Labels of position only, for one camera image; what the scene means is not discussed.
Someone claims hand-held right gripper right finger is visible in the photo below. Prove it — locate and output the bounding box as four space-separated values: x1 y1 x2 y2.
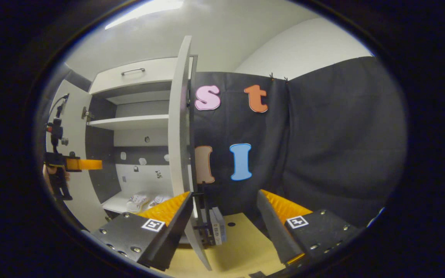
256 189 362 267

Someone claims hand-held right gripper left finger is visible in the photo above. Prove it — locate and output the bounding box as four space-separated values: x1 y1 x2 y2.
91 191 193 271

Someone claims white shoe cabinet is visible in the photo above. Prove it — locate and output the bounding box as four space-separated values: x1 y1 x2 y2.
85 54 198 232

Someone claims white canvas shoe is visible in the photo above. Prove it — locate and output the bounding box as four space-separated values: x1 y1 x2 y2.
148 194 173 210
125 194 150 214

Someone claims white cabinet door camera sticker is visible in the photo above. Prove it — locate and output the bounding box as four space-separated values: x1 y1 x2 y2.
45 79 111 232

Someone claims white cabinet door calendar sticker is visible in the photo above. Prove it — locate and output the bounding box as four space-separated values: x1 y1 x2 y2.
168 36 213 271

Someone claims white cabinet drawer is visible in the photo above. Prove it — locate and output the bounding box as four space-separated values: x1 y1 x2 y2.
89 57 178 95

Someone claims small grey box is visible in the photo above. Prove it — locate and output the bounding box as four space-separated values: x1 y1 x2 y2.
207 207 228 246

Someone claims black backdrop cloth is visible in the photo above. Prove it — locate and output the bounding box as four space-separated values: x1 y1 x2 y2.
190 56 408 229

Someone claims black cable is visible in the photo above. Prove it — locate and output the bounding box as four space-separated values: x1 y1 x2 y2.
49 93 70 118

